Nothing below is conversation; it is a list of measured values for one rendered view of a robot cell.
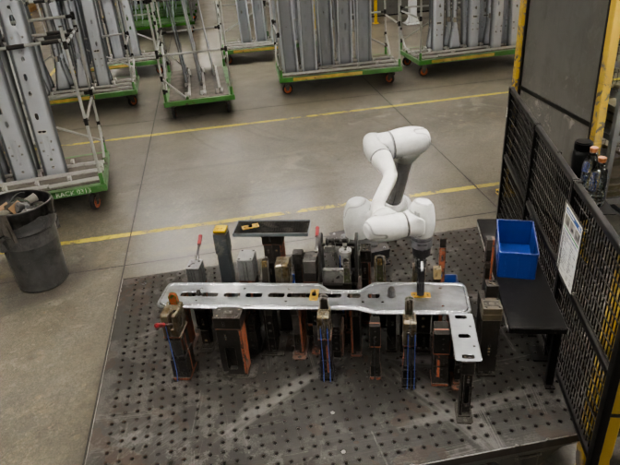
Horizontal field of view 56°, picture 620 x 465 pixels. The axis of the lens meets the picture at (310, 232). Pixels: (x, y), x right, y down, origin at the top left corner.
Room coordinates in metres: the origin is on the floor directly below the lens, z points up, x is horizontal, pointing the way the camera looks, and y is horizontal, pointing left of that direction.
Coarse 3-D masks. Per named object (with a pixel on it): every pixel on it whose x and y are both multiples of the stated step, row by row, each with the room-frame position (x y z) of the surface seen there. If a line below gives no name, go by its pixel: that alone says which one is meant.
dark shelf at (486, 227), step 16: (480, 224) 2.58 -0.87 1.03; (512, 288) 2.02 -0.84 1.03; (528, 288) 2.01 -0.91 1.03; (544, 288) 2.00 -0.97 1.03; (512, 304) 1.90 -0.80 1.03; (528, 304) 1.89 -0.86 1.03; (544, 304) 1.89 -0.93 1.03; (512, 320) 1.80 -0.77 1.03; (528, 320) 1.80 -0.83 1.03; (544, 320) 1.79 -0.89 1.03; (560, 320) 1.78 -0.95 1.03
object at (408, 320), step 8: (408, 320) 1.84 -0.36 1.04; (408, 328) 1.82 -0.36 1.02; (408, 336) 1.81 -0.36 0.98; (408, 344) 1.81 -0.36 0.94; (416, 344) 1.82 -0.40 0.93; (408, 352) 1.81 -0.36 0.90; (408, 360) 1.81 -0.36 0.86; (408, 368) 1.82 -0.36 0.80; (400, 376) 1.89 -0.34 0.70; (408, 376) 1.82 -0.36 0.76; (416, 376) 1.88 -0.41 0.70; (408, 384) 1.82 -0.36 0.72; (416, 384) 1.83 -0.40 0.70
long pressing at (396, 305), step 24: (168, 288) 2.27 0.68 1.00; (192, 288) 2.25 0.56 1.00; (216, 288) 2.24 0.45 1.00; (240, 288) 2.22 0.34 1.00; (264, 288) 2.21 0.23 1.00; (288, 288) 2.19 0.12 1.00; (312, 288) 2.18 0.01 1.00; (384, 288) 2.13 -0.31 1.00; (408, 288) 2.12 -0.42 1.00; (432, 288) 2.10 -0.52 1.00; (456, 288) 2.09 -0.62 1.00; (384, 312) 1.96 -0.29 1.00; (432, 312) 1.94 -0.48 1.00; (456, 312) 1.93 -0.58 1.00
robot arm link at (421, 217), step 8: (416, 200) 2.06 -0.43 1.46; (424, 200) 2.05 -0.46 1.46; (416, 208) 2.02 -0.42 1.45; (424, 208) 2.01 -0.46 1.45; (432, 208) 2.03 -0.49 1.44; (408, 216) 2.02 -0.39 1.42; (416, 216) 2.01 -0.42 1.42; (424, 216) 2.00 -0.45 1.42; (432, 216) 2.02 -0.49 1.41; (408, 224) 2.00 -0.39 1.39; (416, 224) 2.00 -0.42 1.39; (424, 224) 2.00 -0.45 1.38; (432, 224) 2.01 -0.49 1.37; (416, 232) 2.00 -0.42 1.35; (424, 232) 2.00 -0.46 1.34; (432, 232) 2.02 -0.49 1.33
